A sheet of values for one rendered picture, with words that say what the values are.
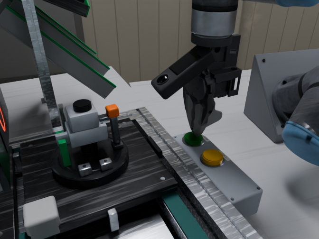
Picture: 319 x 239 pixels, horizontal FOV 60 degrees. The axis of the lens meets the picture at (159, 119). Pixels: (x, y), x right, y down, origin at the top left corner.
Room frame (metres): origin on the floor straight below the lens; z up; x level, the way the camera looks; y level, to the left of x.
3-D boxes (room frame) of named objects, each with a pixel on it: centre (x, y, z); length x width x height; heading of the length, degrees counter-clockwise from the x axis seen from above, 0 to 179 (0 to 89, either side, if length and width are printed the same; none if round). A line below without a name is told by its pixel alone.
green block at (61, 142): (0.37, 0.16, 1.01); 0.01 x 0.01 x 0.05; 26
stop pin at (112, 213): (0.29, 0.07, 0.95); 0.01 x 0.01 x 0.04; 26
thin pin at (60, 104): (0.44, 0.18, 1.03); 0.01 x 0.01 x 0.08
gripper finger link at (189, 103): (0.51, -0.09, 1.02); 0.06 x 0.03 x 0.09; 116
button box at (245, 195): (0.42, -0.10, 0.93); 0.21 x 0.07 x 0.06; 26
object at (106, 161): (0.36, 0.09, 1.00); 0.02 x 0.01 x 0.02; 116
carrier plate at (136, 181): (0.40, 0.13, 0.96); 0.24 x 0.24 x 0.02; 26
